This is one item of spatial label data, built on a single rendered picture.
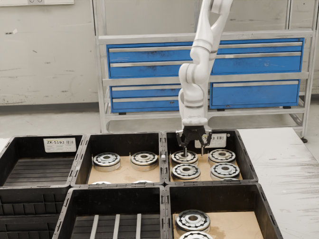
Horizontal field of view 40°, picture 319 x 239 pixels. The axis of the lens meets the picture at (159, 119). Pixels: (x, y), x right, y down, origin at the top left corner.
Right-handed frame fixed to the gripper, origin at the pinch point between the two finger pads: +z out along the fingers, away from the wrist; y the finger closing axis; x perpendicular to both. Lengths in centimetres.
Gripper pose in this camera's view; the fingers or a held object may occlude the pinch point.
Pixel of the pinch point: (193, 151)
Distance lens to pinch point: 168.7
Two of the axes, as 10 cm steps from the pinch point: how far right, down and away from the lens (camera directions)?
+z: 0.4, 9.2, 3.9
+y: -10.0, 0.3, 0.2
